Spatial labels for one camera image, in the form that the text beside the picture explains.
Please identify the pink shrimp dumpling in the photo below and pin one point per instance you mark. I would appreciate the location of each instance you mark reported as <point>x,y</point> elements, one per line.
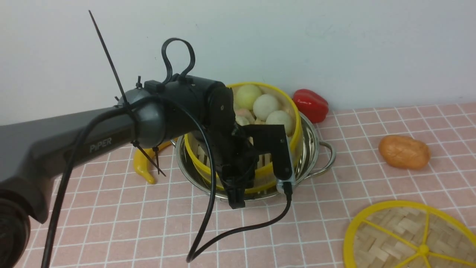
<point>245,113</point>

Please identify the yellow toy banana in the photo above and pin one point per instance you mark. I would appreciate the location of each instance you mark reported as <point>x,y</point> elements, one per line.
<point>143,158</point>

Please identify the orange toy potato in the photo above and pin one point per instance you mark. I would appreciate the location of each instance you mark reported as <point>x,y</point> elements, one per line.
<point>404,152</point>

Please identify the red toy bell pepper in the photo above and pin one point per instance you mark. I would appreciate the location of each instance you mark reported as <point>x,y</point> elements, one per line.
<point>312,105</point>

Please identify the pale yellow swirl bun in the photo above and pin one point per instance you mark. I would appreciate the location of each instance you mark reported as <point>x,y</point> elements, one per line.
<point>246,96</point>

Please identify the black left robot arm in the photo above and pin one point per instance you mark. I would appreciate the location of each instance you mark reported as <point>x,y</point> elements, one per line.
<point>33,153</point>

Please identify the black cable tie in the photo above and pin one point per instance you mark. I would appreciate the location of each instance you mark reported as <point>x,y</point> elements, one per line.
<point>122,93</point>

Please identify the white crescent dumpling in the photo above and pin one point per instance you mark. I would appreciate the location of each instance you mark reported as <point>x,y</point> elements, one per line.
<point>242,121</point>

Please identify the yellow bamboo steamer lid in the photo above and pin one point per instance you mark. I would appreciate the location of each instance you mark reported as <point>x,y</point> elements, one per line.
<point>406,234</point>

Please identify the pink checked tablecloth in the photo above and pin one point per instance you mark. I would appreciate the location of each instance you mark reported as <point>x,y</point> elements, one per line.
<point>111,218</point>

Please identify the stainless steel pot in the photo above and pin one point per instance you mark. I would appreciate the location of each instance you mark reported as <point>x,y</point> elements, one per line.
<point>263,189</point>

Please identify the white pleated bun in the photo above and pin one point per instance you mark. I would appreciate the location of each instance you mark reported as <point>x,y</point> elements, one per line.
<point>283,118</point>

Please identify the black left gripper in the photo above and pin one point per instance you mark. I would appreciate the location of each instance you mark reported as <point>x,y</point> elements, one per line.
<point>234,160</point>

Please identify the smooth white round bun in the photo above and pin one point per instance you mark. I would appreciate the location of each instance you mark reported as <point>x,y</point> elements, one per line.
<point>265,105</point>

